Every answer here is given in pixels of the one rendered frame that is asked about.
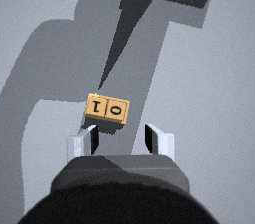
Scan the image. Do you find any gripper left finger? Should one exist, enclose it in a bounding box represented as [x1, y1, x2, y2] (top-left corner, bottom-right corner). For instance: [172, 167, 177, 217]
[67, 125, 99, 163]

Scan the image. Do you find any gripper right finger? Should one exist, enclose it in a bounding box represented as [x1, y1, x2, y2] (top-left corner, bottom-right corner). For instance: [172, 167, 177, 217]
[145, 124, 174, 161]

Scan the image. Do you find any tan number cube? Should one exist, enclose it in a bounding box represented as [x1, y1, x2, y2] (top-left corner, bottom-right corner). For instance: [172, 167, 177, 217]
[106, 100, 126, 121]
[86, 96, 108, 117]

